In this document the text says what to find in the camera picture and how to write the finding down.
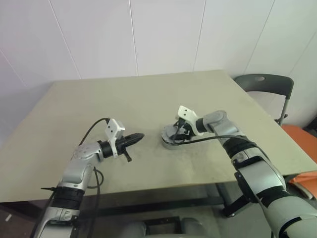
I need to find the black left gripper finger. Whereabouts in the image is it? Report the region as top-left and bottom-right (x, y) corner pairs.
(123, 136), (144, 147)
(125, 132), (145, 141)

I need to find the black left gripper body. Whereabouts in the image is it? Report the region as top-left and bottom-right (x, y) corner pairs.
(115, 135), (132, 163)

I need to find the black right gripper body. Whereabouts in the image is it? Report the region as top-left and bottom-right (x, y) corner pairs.
(174, 119), (193, 139)

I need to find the silver black-rimmed motor cap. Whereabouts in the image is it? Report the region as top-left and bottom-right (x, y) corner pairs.
(161, 123), (181, 143)

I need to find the grey rounded shape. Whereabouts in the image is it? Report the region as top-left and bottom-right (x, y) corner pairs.
(123, 221), (148, 238)
(180, 217), (211, 238)

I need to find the black plastic chair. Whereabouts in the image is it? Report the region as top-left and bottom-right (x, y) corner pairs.
(234, 73), (295, 126)

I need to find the orange seat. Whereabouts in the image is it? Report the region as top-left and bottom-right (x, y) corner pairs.
(281, 124), (317, 164)

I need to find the dark furniture piece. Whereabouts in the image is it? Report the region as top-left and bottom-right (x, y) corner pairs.
(303, 116), (317, 136)

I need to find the orange and white object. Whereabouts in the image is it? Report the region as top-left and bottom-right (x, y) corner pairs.
(289, 171), (317, 199)

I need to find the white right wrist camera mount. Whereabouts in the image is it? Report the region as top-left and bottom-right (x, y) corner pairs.
(177, 105), (203, 137)

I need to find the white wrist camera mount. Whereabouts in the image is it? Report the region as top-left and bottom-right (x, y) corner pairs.
(104, 118), (126, 159)
(177, 105), (203, 137)

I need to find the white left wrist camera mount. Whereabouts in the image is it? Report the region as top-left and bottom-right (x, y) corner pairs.
(104, 118), (126, 159)

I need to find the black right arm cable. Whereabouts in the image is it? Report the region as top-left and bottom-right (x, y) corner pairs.
(173, 119), (256, 149)

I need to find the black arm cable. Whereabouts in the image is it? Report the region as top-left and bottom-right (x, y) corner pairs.
(173, 119), (256, 149)
(33, 118), (111, 234)

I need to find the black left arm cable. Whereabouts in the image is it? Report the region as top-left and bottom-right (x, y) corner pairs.
(33, 118), (111, 234)

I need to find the thin black cable loop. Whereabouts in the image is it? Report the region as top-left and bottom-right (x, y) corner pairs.
(85, 165), (105, 224)

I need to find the black rectangular frame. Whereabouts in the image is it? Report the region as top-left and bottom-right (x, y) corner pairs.
(143, 216), (182, 238)

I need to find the black table frame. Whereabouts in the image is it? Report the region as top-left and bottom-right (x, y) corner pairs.
(81, 182), (249, 219)

